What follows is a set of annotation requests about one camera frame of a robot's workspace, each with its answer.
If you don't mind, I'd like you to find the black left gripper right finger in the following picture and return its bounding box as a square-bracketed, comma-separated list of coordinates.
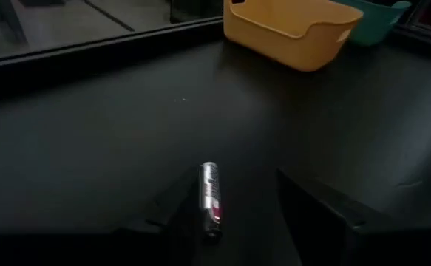
[276, 168, 431, 266]

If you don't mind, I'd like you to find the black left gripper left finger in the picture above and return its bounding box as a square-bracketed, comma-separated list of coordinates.
[0, 167, 206, 266]

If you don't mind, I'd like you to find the silver battery with red print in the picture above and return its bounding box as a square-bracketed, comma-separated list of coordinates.
[199, 161, 224, 243]

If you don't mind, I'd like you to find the yellow plastic bin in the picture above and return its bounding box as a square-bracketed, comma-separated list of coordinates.
[222, 0, 364, 73]

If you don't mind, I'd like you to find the teal plastic bin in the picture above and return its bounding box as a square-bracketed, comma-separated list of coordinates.
[333, 0, 413, 47]

